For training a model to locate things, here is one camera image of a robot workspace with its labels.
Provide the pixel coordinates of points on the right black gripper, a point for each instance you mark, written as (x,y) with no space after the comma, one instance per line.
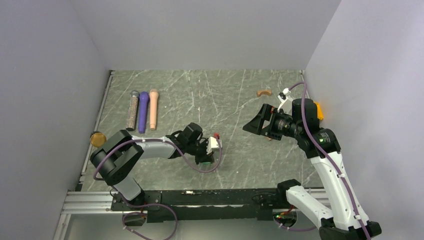
(268,112)

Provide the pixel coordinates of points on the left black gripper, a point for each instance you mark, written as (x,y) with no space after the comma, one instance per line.
(204,157)

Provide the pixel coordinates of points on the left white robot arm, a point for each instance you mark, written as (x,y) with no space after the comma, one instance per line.
(115,158)

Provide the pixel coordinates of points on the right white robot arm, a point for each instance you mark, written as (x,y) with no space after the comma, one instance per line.
(345,218)

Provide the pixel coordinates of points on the brown arch wooden block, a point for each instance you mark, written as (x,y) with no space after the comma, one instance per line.
(265,92)

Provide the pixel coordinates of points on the yellow plastic bin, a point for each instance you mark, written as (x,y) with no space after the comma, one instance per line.
(320,115)

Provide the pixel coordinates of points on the pink microphone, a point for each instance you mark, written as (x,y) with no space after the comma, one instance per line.
(154,96)

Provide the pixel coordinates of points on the purple microphone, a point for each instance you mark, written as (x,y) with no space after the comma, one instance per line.
(144,99)

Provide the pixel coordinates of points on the glitter silver microphone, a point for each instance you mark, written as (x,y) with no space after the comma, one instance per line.
(132,111)

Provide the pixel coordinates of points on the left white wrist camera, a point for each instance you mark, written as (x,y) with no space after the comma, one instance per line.
(214,143)

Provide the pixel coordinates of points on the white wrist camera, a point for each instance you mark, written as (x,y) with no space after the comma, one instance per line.
(286,100)
(214,143)

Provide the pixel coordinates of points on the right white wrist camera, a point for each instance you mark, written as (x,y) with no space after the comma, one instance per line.
(286,100)

